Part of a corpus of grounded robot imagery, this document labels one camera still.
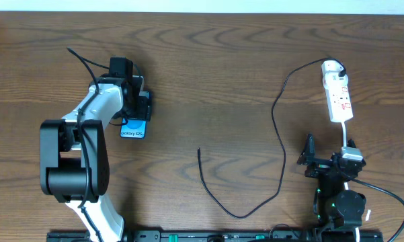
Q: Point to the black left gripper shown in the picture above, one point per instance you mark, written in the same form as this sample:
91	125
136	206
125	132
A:
142	109

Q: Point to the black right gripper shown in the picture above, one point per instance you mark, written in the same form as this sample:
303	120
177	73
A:
321	161

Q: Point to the blue Galaxy smartphone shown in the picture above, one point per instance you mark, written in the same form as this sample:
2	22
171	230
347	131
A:
136	126

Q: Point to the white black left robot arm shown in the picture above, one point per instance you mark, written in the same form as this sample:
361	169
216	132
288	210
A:
74	165

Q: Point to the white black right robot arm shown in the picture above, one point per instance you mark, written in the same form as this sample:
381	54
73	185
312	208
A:
337	207

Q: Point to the white USB charger adapter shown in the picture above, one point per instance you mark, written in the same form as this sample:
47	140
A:
333	66

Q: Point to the white power strip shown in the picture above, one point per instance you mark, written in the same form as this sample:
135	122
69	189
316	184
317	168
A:
338	97

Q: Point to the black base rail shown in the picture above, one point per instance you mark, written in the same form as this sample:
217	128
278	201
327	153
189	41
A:
176	236

